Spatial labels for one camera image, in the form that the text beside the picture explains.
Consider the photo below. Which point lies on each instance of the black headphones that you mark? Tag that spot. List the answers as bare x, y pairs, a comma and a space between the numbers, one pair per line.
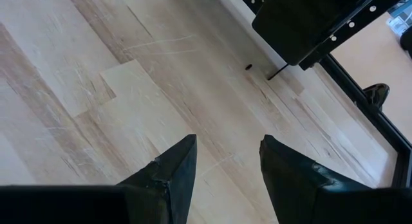
407, 40

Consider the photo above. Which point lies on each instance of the black clamp knob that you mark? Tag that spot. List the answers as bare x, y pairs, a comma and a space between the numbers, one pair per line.
376, 93

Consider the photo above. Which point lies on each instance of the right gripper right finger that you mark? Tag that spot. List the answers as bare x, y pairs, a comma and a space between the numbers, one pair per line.
289, 179

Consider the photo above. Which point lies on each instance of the tan desk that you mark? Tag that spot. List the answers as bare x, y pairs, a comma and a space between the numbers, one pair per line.
370, 63

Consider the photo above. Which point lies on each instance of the small black screw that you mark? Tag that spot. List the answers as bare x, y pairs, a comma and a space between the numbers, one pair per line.
248, 67

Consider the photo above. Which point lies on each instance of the white card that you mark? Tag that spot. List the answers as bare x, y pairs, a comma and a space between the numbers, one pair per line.
397, 22

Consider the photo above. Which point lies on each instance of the black perforated pegboard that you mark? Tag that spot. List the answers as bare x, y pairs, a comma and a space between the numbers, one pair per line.
354, 22

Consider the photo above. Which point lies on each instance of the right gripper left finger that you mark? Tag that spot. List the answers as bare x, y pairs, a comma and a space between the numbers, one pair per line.
178, 179

